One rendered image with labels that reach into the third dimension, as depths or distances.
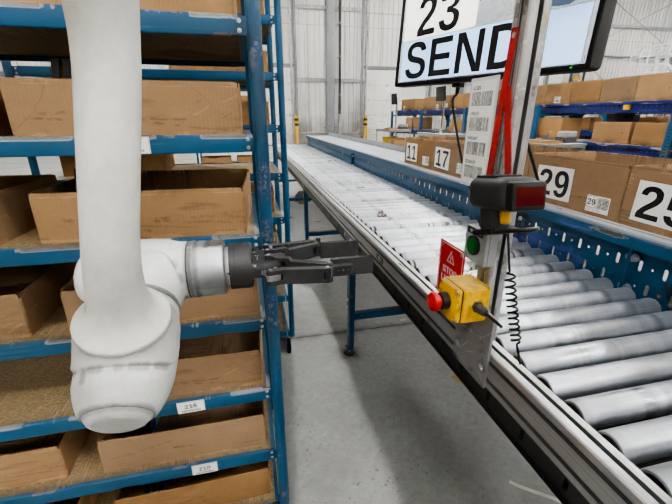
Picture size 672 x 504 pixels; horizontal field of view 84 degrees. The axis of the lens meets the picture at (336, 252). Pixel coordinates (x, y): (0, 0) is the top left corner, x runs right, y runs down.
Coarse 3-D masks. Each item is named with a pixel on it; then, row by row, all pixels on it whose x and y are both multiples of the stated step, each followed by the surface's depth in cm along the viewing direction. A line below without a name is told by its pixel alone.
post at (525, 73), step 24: (528, 0) 56; (528, 24) 57; (528, 48) 58; (528, 72) 61; (528, 96) 61; (528, 120) 62; (504, 240) 70; (504, 264) 71; (456, 336) 83; (480, 336) 74; (480, 360) 75; (480, 384) 76
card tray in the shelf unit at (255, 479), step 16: (256, 464) 118; (176, 480) 112; (192, 480) 113; (208, 480) 103; (224, 480) 104; (240, 480) 105; (256, 480) 107; (128, 496) 107; (144, 496) 99; (160, 496) 100; (176, 496) 101; (192, 496) 103; (208, 496) 104; (224, 496) 106; (240, 496) 107; (256, 496) 109
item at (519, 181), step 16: (480, 176) 62; (496, 176) 59; (512, 176) 59; (480, 192) 61; (496, 192) 57; (512, 192) 54; (528, 192) 55; (544, 192) 55; (480, 208) 64; (496, 208) 58; (512, 208) 55; (528, 208) 55; (480, 224) 64; (496, 224) 61
